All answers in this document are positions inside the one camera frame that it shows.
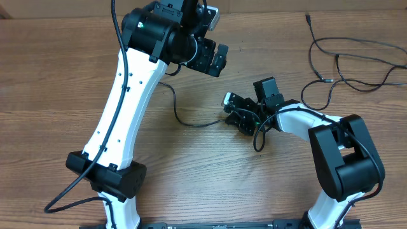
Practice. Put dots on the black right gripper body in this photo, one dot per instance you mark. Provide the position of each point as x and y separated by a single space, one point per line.
253 118

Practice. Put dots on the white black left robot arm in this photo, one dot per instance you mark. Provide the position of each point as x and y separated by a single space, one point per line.
152 37

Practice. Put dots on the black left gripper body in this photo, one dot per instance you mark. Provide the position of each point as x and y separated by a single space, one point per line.
201 60

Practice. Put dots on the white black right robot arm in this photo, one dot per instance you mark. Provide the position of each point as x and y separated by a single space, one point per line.
348 166

